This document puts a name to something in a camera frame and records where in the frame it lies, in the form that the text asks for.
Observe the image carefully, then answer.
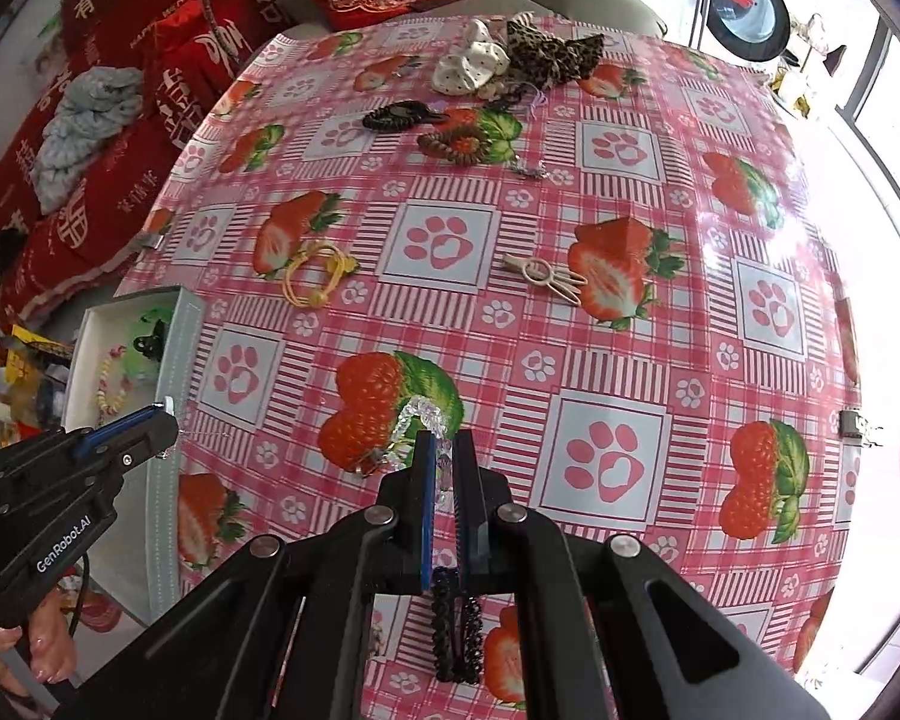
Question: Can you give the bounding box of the red bed cover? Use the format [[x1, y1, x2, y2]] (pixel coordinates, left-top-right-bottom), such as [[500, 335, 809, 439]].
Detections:
[[0, 0, 289, 338]]

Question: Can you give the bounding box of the pink yellow bead bracelet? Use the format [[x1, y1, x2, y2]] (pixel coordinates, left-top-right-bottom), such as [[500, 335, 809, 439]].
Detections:
[[95, 344, 133, 421]]

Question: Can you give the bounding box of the white dotted scrunchie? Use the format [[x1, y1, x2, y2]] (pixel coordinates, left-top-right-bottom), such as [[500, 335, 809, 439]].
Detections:
[[430, 20, 510, 96]]

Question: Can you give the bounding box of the white tray box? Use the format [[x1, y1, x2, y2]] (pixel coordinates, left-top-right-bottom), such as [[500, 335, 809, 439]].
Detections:
[[64, 286, 205, 624]]

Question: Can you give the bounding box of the clear crystal bead bracelet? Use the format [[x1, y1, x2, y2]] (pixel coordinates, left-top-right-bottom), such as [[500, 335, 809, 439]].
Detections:
[[350, 393, 455, 511]]

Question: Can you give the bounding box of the left tablecloth clamp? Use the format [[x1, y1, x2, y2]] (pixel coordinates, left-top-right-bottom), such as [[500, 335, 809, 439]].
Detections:
[[134, 231, 165, 250]]

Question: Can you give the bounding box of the black spiral hair tie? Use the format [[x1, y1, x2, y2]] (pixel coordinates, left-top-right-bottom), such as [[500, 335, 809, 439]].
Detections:
[[360, 97, 449, 134]]

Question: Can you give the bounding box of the black rectangular hair clip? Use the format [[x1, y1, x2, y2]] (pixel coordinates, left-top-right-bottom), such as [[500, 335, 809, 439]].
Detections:
[[430, 567, 482, 684]]

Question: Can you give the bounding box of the beige rabbit hair clip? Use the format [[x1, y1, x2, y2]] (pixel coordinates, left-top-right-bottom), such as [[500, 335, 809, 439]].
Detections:
[[502, 254, 589, 307]]

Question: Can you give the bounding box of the left hand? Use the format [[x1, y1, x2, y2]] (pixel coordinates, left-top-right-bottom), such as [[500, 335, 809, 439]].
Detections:
[[0, 589, 76, 697]]

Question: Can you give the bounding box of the pink strawberry tablecloth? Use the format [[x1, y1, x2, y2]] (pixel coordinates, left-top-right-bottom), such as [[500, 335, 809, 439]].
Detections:
[[115, 11, 865, 720]]

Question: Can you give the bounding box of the tablecloth clamp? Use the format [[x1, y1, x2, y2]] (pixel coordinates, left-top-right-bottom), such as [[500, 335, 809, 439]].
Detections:
[[837, 410, 881, 447], [134, 231, 165, 250]]

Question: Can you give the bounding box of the grey crumpled blanket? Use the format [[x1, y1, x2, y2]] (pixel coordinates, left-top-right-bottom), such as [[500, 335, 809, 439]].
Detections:
[[30, 67, 144, 216]]

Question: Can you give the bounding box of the leopard print scrunchie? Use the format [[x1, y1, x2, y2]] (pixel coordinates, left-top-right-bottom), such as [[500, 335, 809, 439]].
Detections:
[[505, 11, 605, 91]]

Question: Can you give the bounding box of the small black claw clip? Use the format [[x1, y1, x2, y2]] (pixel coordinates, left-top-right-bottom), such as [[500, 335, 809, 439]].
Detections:
[[133, 319, 167, 362]]

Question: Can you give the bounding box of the small silver earring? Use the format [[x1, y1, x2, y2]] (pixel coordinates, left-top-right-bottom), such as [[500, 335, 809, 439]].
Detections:
[[507, 158, 549, 181]]

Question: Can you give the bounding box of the right tablecloth clamp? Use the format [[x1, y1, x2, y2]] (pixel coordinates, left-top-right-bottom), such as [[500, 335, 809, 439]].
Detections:
[[837, 410, 881, 447]]

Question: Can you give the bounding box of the yellow hair tie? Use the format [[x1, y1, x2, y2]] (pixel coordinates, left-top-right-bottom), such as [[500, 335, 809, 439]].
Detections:
[[280, 239, 362, 311]]

